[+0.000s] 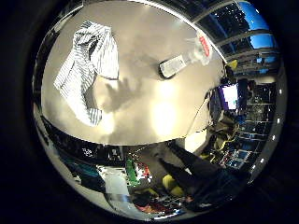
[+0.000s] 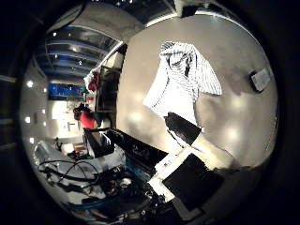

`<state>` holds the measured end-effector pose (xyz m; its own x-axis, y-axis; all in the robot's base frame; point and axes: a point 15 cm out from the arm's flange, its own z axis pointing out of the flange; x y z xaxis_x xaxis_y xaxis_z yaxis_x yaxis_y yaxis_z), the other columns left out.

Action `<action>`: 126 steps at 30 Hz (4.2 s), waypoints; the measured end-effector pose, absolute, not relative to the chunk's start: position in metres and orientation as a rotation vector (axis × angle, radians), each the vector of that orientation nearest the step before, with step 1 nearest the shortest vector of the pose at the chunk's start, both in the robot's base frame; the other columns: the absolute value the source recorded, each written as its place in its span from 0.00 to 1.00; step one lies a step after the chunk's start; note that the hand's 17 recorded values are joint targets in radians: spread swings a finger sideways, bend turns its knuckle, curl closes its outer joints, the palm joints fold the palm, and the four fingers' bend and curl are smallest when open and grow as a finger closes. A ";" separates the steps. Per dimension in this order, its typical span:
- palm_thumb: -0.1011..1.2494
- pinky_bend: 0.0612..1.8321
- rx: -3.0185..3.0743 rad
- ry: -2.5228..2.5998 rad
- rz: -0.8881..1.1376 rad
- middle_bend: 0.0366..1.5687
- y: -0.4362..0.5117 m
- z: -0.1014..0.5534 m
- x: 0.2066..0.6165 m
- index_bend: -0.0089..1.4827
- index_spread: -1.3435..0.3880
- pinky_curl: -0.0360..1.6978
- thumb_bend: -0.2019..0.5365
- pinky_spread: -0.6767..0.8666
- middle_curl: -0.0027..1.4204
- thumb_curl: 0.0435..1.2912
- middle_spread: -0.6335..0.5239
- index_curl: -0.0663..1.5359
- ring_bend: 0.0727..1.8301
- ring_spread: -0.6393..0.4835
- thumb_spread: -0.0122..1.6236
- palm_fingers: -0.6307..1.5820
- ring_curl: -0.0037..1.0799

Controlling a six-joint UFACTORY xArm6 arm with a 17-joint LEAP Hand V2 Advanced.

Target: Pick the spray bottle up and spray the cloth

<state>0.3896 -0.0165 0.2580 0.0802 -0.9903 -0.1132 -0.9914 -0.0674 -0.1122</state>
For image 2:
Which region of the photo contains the white striped cloth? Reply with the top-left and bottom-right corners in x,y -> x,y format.
142,40 -> 223,126

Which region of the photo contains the black equipment bar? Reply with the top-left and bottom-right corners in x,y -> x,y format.
107,127 -> 169,172

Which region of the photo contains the person in red top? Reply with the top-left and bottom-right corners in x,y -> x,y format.
73,104 -> 102,129

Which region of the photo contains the small white and black box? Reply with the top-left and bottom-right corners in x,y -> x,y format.
249,67 -> 272,94

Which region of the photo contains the dark shelf cart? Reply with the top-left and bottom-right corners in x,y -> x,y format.
93,65 -> 122,114

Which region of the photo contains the red and white hanging fabric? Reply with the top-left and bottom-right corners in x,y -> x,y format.
83,69 -> 101,93

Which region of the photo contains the black cable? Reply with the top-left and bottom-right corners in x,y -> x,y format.
38,158 -> 101,190

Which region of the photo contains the blue wall display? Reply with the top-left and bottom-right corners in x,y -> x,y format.
48,82 -> 85,99

